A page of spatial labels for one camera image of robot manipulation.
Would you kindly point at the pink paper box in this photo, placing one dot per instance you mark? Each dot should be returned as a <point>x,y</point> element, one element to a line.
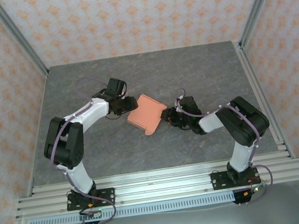
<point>146,112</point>

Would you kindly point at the aluminium mounting rail beam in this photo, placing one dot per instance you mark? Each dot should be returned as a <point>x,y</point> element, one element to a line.
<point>163,188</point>

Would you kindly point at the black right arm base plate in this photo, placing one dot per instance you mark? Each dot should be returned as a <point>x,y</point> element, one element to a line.
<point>217,180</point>

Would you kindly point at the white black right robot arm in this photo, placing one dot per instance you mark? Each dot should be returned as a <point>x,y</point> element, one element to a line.
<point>209,121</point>

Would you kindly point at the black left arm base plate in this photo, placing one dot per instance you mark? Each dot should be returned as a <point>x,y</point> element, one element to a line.
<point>108,195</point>

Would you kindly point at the aluminium corner post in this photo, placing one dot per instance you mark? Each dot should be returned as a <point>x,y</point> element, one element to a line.
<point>17,35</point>
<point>258,2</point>

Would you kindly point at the aluminium side rail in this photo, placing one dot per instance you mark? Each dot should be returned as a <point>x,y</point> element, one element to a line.
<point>249,67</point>

